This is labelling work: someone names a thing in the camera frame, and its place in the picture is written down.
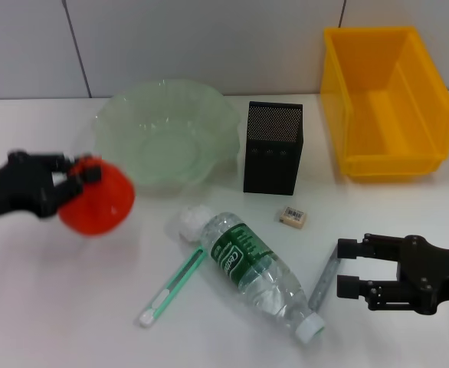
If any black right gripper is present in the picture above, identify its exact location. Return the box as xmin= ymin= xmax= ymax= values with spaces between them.
xmin=336 ymin=232 xmax=449 ymax=316

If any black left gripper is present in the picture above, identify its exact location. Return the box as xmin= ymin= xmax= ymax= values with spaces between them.
xmin=0 ymin=151 xmax=103 ymax=228

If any white paper ball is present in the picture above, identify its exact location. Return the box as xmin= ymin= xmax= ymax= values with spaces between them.
xmin=176 ymin=205 xmax=212 ymax=242

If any clear green label water bottle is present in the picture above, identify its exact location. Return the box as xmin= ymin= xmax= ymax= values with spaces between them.
xmin=200 ymin=211 xmax=326 ymax=343

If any grey marker pen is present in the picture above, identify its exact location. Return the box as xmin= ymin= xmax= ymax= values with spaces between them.
xmin=308 ymin=247 xmax=342 ymax=311

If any beige eraser with barcode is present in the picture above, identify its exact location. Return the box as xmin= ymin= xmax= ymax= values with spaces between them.
xmin=274 ymin=205 xmax=309 ymax=230

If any mint green utility knife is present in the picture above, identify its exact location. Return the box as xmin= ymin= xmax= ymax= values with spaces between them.
xmin=138 ymin=247 xmax=207 ymax=328

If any black mesh pen holder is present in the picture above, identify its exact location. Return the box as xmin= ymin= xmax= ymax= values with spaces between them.
xmin=242 ymin=100 xmax=305 ymax=196

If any pale green glass bowl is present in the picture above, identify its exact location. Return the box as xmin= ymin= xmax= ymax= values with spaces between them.
xmin=92 ymin=78 xmax=241 ymax=199

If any yellow plastic storage bin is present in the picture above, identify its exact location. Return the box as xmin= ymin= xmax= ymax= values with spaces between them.
xmin=320 ymin=25 xmax=449 ymax=183

